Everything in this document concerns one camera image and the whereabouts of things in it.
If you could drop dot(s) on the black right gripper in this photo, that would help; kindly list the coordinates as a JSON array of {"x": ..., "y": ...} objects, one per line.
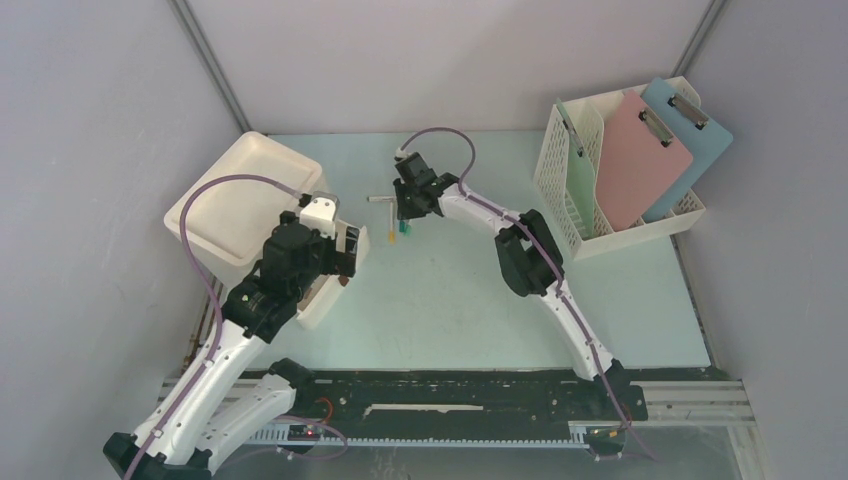
[{"x": 403, "y": 211}]

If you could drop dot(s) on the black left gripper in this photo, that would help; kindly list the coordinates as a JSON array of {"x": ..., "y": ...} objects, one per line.
[{"x": 338, "y": 262}]

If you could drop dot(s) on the white marker yellow cap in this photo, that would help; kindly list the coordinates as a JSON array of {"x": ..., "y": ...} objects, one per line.
[{"x": 392, "y": 223}]

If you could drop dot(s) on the green clipboard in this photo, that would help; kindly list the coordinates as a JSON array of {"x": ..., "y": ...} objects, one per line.
[{"x": 580, "y": 180}]

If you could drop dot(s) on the pink clipboard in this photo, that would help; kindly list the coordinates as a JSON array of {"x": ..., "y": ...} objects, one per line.
[{"x": 640, "y": 160}]

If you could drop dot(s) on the blue clipboard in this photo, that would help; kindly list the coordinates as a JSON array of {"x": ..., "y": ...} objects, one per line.
[{"x": 703, "y": 137}]

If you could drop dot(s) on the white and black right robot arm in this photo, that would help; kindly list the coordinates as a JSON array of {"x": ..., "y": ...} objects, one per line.
[{"x": 528, "y": 256}]

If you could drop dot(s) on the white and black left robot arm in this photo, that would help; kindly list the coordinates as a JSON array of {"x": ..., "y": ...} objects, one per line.
[{"x": 298, "y": 276}]

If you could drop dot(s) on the white perforated file organizer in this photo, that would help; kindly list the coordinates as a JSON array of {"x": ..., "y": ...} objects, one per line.
[{"x": 590, "y": 114}]

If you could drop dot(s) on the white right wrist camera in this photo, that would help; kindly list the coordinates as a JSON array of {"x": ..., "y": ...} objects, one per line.
[{"x": 400, "y": 154}]

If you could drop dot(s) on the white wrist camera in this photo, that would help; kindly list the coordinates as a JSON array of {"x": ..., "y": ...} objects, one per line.
[
  {"x": 400, "y": 154},
  {"x": 320, "y": 213}
]

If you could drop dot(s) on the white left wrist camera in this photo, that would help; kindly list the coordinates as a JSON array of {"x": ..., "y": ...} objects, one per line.
[{"x": 320, "y": 213}]

